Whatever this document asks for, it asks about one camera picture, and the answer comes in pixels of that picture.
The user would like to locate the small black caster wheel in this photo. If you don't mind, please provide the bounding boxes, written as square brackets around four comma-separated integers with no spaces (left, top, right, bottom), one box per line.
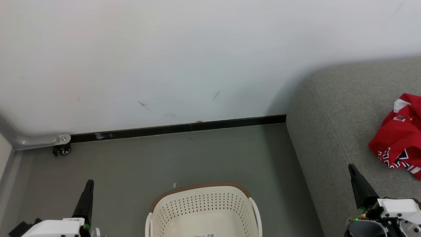
[53,144,71,156]

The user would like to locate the silver metal frame bar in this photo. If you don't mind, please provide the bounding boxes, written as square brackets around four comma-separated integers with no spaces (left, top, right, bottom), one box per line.
[0,114,71,151]

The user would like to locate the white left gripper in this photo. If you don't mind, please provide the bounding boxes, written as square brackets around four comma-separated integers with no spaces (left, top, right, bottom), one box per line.
[21,179,95,237]

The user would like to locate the black wall baseboard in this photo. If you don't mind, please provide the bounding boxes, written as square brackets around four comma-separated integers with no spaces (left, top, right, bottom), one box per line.
[70,114,286,144]

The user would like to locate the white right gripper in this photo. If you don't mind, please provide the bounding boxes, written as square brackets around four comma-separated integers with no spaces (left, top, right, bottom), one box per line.
[348,164,421,237]

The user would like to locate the cream perforated laundry basket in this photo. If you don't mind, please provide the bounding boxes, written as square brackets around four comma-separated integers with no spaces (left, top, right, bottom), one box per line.
[145,182,262,237]

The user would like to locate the red jersey with letter print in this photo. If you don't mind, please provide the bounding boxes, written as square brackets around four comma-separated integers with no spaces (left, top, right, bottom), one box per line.
[368,112,421,181]

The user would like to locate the grey fabric sofa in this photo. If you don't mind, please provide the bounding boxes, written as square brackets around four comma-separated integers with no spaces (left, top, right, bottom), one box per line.
[285,58,421,237]

